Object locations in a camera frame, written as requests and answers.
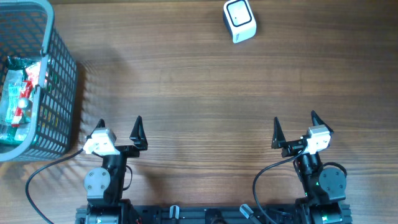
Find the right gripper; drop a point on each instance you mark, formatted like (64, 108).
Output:
(279, 141)

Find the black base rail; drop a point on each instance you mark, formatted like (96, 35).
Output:
(214, 214)

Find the mint green sachet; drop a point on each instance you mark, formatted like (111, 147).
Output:
(14, 92)

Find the green 3M gloves package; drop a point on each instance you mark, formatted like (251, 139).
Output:
(17, 70)

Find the white barcode scanner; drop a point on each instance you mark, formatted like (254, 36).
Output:
(239, 20)

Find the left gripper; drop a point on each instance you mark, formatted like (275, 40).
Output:
(137, 139)

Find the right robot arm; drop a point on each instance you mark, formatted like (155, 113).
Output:
(324, 184)

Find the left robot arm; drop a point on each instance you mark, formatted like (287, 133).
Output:
(105, 185)

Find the red snack stick wrapper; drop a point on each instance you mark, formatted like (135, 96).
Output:
(26, 91)

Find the yellow Vim dish soap bottle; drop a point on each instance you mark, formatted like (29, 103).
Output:
(26, 106)

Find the grey plastic mesh basket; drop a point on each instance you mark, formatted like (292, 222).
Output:
(28, 31)

